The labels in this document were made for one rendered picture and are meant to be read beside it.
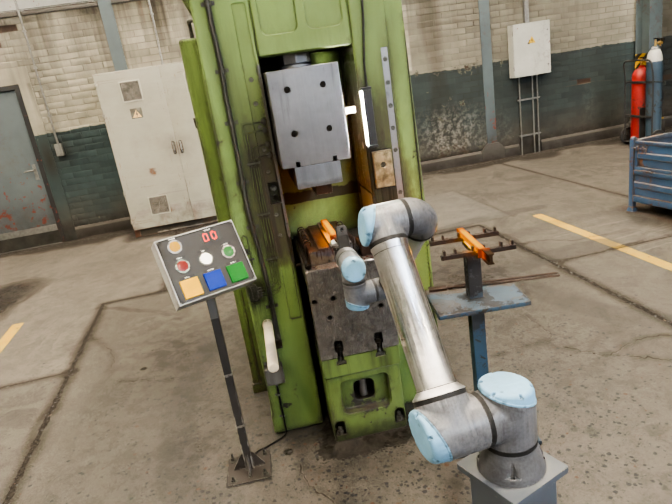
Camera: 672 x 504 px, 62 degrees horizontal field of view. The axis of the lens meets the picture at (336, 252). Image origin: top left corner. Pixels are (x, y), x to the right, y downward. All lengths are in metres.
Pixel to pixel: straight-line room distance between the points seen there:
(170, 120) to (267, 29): 5.17
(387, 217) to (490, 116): 7.71
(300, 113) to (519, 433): 1.49
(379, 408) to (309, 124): 1.39
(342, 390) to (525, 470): 1.31
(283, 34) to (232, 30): 0.21
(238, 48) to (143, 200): 5.44
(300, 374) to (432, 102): 6.53
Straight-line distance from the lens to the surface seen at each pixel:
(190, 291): 2.29
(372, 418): 2.88
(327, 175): 2.45
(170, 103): 7.62
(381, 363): 2.73
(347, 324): 2.60
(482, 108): 9.22
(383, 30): 2.62
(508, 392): 1.59
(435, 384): 1.56
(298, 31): 2.56
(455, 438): 1.55
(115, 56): 8.35
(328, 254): 2.53
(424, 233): 1.72
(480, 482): 1.75
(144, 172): 7.75
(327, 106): 2.43
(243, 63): 2.54
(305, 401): 2.99
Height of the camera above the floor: 1.74
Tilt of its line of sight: 18 degrees down
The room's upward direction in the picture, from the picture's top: 9 degrees counter-clockwise
